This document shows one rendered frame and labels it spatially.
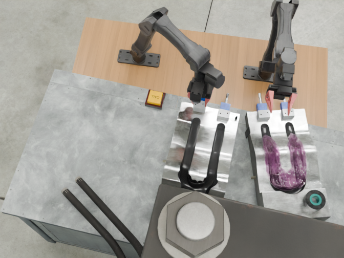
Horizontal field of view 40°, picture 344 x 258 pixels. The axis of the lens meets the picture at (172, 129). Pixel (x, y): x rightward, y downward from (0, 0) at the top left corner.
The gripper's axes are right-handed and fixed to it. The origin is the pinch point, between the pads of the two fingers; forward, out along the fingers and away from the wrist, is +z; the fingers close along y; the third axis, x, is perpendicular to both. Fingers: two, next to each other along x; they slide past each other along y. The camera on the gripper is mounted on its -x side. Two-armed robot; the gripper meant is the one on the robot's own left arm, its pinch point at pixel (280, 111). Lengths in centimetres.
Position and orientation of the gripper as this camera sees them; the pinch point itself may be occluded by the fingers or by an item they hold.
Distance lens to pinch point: 178.0
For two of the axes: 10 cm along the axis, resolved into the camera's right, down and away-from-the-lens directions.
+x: -0.2, 3.7, 9.3
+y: 9.9, 1.3, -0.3
